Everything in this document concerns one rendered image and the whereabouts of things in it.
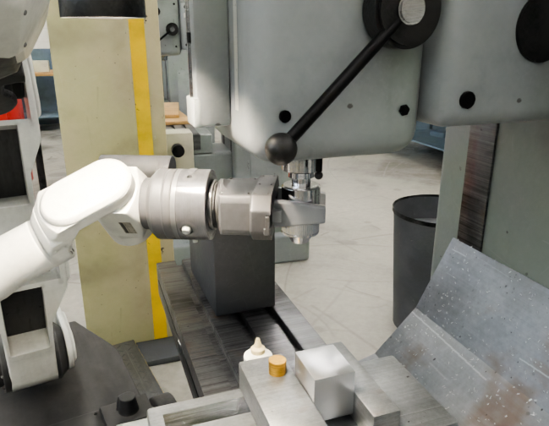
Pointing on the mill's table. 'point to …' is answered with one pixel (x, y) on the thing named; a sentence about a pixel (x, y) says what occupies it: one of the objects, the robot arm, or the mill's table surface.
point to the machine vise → (399, 393)
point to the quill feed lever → (394, 26)
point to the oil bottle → (256, 351)
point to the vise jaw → (276, 396)
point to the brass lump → (277, 365)
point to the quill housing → (316, 79)
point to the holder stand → (235, 272)
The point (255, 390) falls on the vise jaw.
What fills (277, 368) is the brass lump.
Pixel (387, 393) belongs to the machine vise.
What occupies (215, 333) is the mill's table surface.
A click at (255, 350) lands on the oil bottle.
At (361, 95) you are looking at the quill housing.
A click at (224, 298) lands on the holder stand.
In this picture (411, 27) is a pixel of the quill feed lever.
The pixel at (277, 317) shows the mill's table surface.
